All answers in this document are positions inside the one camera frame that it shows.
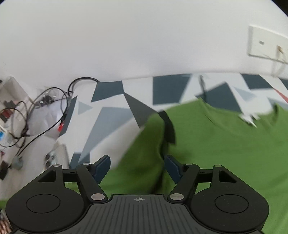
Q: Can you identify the green ribbed knit top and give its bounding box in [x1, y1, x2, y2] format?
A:
[0, 97, 288, 234]

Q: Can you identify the geometric pattern table cover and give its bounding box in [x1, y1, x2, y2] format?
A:
[58, 73, 287, 168]

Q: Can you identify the clear plastic bag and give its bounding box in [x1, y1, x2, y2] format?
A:
[28, 87, 70, 139]

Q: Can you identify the black cable on table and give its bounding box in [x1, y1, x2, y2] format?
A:
[0, 77, 101, 158]

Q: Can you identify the white wall socket panel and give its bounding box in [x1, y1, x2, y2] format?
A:
[247, 25, 287, 63]

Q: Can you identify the white network cable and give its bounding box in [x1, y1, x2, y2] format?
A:
[271, 44, 288, 76]

